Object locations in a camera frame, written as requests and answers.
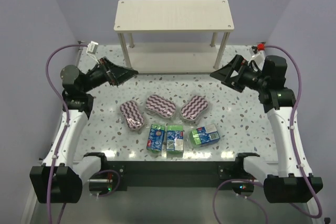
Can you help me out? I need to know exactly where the purple wavy sponge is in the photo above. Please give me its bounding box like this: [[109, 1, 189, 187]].
[[145, 94, 176, 119], [181, 95, 209, 123], [119, 100, 145, 131]]

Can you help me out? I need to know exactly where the green sponge pack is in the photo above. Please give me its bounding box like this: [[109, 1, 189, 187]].
[[188, 124, 221, 147], [166, 125, 184, 157], [146, 124, 166, 155]]

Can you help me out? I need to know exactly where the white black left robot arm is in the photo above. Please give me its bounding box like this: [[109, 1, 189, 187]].
[[29, 57, 138, 204]]

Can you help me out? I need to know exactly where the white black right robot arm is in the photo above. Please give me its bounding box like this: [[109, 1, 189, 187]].
[[210, 55, 323, 203]]

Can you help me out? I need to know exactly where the cream two-tier wooden shelf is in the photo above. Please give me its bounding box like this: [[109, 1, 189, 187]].
[[114, 0, 234, 74]]

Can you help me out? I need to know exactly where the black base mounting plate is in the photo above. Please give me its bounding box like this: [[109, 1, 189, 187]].
[[88, 159, 257, 192]]

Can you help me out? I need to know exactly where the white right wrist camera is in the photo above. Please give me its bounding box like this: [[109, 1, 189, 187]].
[[251, 51, 265, 65]]

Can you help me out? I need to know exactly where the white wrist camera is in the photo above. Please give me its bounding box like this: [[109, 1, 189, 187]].
[[251, 51, 265, 65], [86, 41, 99, 55]]

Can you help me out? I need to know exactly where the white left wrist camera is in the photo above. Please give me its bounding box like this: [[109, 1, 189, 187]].
[[86, 41, 99, 55]]

